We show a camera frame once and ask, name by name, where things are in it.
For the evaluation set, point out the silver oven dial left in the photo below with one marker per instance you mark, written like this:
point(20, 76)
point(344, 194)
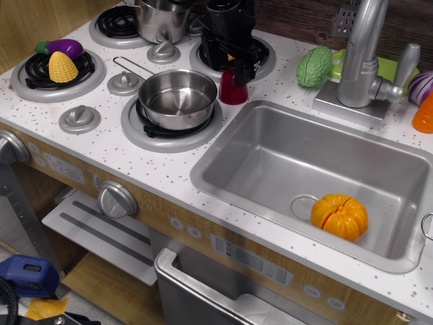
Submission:
point(12, 149)

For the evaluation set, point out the silver toy faucet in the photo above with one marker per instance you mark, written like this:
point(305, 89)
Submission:
point(362, 96)

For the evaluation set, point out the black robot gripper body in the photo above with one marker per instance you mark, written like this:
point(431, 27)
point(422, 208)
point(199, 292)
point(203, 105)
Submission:
point(227, 33)

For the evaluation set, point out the small steel saucepan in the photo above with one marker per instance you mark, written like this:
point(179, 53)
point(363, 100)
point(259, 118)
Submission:
point(177, 92)

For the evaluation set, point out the silver stove knob middle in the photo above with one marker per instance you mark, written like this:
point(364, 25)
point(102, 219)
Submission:
point(124, 84)

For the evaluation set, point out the red toy sweet potato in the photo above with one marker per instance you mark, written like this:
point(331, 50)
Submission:
point(229, 92)

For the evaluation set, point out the silver grater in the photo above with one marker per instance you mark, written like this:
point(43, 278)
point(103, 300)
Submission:
point(344, 19)

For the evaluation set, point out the front right stove burner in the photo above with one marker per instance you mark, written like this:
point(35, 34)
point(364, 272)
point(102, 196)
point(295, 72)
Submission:
point(177, 134)

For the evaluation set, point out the orange toy pumpkin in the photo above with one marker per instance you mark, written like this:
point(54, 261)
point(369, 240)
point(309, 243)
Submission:
point(340, 215)

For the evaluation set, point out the lime green cutting board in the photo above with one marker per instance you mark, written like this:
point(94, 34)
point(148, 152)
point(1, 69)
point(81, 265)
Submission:
point(387, 68)

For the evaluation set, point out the blue clamp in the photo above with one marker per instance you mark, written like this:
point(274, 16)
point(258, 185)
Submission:
point(30, 276)

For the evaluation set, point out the yellow toy corn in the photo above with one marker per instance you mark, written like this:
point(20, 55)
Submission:
point(61, 68)

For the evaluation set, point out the grey sink basin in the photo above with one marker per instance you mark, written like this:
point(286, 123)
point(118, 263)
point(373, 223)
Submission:
point(276, 162)

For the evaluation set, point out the back right stove burner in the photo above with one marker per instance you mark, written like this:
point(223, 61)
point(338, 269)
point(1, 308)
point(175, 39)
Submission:
point(266, 66)

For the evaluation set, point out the grey oven door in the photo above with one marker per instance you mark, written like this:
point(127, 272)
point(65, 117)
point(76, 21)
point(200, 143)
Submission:
point(21, 230)

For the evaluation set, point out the yellow cloth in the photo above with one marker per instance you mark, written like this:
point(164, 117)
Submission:
point(40, 309)

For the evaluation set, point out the silver stove knob front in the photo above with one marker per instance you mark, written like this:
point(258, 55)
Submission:
point(79, 120)

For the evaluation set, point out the green toy cabbage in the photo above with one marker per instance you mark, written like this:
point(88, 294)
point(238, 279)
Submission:
point(314, 66)

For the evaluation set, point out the silver wire handle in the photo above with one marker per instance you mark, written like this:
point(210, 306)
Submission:
point(425, 227)

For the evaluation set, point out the tall steel pot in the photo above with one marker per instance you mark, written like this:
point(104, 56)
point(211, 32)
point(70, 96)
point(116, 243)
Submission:
point(158, 21)

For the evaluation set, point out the front left stove burner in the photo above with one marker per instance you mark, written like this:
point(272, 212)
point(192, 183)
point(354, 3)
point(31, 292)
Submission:
point(30, 79)

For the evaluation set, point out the silver stove knob back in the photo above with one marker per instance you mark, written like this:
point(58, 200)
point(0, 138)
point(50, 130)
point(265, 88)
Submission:
point(163, 53)

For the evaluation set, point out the silver oven dial centre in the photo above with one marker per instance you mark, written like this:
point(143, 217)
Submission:
point(115, 201)

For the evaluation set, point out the orange toy carrot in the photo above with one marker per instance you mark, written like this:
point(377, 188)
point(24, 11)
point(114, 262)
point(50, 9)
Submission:
point(422, 121)

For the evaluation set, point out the purple toy onion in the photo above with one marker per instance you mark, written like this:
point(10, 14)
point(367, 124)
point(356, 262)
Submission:
point(420, 87)

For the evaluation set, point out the silver oven dial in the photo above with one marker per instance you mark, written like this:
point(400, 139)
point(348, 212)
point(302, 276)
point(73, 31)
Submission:
point(12, 149)
point(115, 201)

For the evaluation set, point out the back left stove burner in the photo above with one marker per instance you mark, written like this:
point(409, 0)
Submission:
point(115, 29)

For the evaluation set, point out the stove burner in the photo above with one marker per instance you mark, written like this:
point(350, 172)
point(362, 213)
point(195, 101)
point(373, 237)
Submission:
point(266, 66)
point(177, 134)
point(115, 29)
point(30, 79)

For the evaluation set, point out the purple toy eggplant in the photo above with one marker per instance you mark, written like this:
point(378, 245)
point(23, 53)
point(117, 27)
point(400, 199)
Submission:
point(73, 49)

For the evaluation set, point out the grey dishwasher door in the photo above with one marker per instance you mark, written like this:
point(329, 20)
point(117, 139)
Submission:
point(188, 300)

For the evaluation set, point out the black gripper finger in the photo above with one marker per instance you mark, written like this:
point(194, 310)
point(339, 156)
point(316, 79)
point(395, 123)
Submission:
point(245, 71)

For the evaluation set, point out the silver stove knob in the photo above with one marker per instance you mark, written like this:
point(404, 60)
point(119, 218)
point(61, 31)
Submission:
point(79, 120)
point(124, 84)
point(163, 53)

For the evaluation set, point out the white oven shelf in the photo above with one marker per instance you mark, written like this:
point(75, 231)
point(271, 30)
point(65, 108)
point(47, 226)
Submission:
point(124, 242)

